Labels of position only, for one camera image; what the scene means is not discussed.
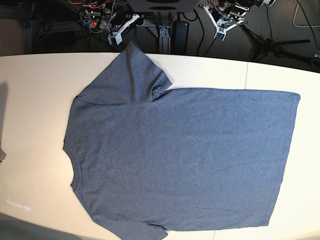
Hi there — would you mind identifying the blue heathered T-shirt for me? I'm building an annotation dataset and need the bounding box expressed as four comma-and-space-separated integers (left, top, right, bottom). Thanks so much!
63, 43, 300, 240

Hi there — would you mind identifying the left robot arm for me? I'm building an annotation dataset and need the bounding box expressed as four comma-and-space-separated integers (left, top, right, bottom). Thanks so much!
209, 0, 276, 27

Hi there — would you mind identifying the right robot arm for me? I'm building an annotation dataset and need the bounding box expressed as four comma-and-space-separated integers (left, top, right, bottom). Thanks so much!
79, 0, 139, 35

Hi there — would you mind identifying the black power adapter brick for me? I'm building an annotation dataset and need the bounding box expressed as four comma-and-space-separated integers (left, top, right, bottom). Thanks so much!
172, 20, 189, 55

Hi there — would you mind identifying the grey box under table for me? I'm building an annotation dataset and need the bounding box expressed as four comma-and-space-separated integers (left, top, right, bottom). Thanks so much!
127, 0, 200, 13

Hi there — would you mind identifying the aluminium table frame post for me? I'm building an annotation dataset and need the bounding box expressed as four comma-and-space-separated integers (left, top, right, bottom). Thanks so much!
144, 11, 186, 54

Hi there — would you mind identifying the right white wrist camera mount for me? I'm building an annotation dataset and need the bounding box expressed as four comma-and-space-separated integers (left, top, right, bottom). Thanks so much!
107, 14, 140, 46

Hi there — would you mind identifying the black camera tripod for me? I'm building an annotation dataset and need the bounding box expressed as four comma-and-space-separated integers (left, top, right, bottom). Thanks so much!
240, 25, 320, 68

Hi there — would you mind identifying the white cable on floor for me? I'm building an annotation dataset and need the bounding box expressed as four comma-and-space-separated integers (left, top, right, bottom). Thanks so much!
292, 0, 320, 50

